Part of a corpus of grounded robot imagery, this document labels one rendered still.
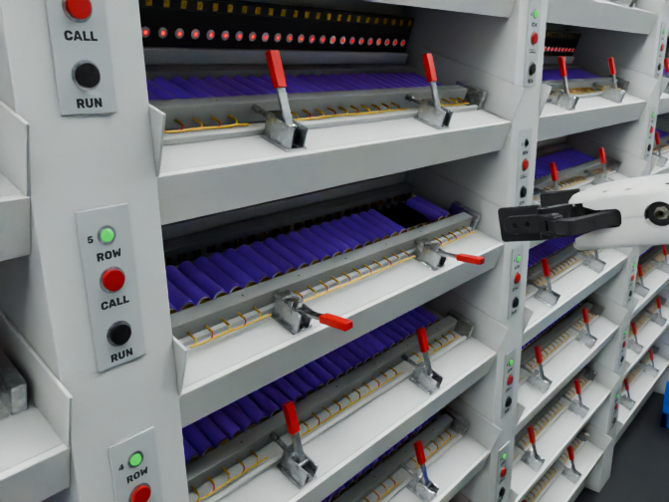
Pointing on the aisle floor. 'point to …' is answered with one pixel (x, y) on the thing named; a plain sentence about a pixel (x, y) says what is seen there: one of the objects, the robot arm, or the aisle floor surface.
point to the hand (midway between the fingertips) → (532, 214)
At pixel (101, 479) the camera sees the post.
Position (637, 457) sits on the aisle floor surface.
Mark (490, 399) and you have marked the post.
